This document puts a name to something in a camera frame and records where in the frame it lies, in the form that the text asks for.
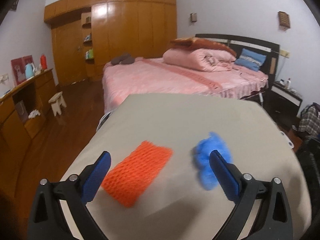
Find black lined trash bin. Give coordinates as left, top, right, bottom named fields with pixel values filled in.
left=296, top=137, right=319, bottom=194

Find blue plastic bag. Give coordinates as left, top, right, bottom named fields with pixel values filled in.
left=194, top=132, right=233, bottom=191

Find red thermos bottle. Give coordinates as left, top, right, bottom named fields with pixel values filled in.
left=40, top=54, right=48, bottom=70

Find red brown patterned pillow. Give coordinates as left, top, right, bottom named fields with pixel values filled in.
left=170, top=37, right=237, bottom=57

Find bed with pink sheet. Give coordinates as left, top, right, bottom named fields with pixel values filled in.
left=102, top=58, right=268, bottom=113

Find blue pillow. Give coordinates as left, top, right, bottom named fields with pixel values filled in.
left=234, top=48, right=267, bottom=72

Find folded pink quilt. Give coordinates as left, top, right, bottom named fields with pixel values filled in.
left=163, top=49, right=236, bottom=72

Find dark wooden headboard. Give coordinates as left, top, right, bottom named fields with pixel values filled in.
left=195, top=34, right=280, bottom=86

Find small white wooden stool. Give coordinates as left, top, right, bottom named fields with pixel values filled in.
left=48, top=92, right=67, bottom=116

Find small wall switch lamp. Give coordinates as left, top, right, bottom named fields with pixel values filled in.
left=190, top=13, right=197, bottom=23

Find light blue electric kettle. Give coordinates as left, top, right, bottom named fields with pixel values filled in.
left=25, top=63, right=35, bottom=80

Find white cloth in desk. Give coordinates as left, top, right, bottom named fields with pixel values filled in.
left=28, top=109, right=41, bottom=119

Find red picture box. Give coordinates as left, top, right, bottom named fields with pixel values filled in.
left=11, top=55, right=34, bottom=86

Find white bathroom scale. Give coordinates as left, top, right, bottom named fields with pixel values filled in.
left=280, top=131, right=294, bottom=149

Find grey slippers on bed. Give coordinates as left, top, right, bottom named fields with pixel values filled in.
left=111, top=53, right=135, bottom=66

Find wall power outlet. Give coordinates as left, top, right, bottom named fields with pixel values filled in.
left=279, top=49, right=290, bottom=59

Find white lotion bottle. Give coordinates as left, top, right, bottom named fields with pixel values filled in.
left=286, top=78, right=291, bottom=89

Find black white nightstand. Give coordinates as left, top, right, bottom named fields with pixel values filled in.
left=264, top=81, right=303, bottom=131

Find brown wall lamp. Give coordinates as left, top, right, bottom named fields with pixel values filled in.
left=278, top=11, right=291, bottom=29

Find white blanket controller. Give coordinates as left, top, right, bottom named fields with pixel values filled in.
left=259, top=92, right=264, bottom=107

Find wooden wardrobe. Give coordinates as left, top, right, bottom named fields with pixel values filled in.
left=44, top=0, right=177, bottom=86

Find wooden sideboard desk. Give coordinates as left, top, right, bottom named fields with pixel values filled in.
left=1, top=69, right=57, bottom=200

